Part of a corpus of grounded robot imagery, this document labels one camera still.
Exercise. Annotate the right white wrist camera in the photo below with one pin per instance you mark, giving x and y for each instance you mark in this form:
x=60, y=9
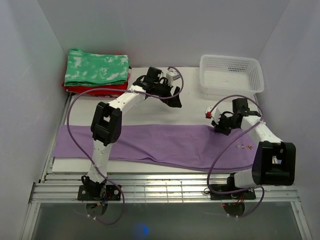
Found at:
x=213, y=114

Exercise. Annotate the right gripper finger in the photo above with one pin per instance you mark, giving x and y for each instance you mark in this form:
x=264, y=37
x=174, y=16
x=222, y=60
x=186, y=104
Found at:
x=224, y=131
x=214, y=124

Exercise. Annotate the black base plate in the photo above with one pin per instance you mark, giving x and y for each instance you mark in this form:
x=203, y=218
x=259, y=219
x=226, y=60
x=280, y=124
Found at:
x=245, y=195
x=108, y=192

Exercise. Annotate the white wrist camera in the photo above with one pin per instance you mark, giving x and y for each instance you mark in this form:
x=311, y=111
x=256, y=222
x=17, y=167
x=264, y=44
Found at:
x=172, y=76
x=213, y=114

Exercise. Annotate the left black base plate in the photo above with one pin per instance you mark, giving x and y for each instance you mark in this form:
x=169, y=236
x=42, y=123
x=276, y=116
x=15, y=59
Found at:
x=108, y=192

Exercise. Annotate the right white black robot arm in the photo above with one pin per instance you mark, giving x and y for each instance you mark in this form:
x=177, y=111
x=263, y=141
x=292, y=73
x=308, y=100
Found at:
x=274, y=161

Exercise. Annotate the purple trousers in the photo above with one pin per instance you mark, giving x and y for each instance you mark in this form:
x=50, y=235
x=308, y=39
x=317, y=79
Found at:
x=191, y=147

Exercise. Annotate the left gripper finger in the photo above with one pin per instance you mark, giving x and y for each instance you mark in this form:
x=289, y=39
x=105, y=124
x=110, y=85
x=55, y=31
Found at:
x=177, y=91
x=173, y=102

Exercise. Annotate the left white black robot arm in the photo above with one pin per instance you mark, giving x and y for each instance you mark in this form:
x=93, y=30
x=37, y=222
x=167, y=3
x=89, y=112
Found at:
x=106, y=126

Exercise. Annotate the aluminium rail frame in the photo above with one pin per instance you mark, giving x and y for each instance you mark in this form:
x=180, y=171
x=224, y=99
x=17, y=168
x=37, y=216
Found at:
x=160, y=204

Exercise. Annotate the green white patterned folded garment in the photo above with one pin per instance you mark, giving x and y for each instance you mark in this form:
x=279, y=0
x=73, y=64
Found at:
x=94, y=70

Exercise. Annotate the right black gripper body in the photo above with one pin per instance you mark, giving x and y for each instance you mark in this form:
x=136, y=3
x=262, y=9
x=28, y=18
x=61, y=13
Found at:
x=225, y=122

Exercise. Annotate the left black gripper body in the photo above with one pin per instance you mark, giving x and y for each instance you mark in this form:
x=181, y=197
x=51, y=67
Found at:
x=163, y=91

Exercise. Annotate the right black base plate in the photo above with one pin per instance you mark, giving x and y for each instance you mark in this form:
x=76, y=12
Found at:
x=245, y=195

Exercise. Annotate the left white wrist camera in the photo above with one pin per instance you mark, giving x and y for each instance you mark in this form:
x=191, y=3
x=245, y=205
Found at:
x=172, y=76

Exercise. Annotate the white perforated plastic basket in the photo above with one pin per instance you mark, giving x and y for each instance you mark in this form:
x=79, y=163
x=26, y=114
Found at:
x=228, y=75

